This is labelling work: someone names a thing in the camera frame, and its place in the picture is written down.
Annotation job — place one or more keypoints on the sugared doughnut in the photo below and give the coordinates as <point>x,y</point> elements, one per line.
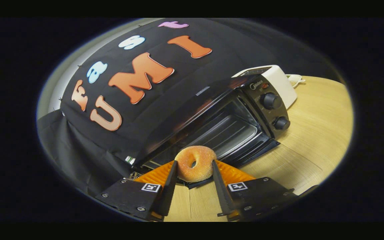
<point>205,166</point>

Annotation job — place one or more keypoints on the metal oven tray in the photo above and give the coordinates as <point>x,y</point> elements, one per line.
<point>225,133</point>

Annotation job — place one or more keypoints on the white bottle green label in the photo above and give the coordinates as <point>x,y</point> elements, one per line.
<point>130,160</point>

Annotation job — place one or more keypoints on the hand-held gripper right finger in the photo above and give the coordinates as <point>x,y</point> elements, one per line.
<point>222,193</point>

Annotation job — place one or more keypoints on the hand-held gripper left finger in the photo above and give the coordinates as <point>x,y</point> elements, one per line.
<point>168,193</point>

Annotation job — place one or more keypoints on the white pop-up toaster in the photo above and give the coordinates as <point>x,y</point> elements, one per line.
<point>282,86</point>

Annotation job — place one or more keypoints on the black toaster oven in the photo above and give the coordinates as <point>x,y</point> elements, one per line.
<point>262,100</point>

